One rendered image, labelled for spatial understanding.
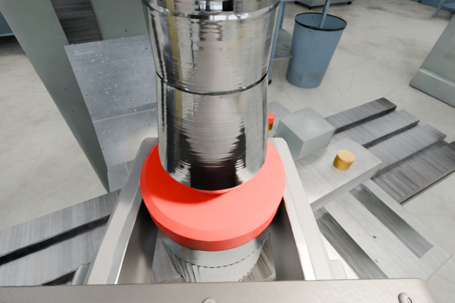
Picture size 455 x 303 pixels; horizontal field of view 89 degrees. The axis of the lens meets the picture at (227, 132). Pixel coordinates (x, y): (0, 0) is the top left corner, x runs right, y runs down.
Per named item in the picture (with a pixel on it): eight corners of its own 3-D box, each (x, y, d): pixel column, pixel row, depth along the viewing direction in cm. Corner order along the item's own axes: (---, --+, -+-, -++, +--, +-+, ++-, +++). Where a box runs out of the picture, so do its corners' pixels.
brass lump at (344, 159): (353, 167, 32) (358, 158, 30) (342, 173, 31) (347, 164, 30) (340, 155, 33) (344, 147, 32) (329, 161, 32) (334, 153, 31)
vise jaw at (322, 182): (370, 178, 35) (384, 161, 32) (295, 223, 30) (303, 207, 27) (339, 152, 39) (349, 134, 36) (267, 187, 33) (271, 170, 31)
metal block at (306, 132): (323, 156, 36) (336, 128, 32) (293, 170, 34) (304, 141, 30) (300, 135, 40) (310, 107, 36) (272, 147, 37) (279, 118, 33)
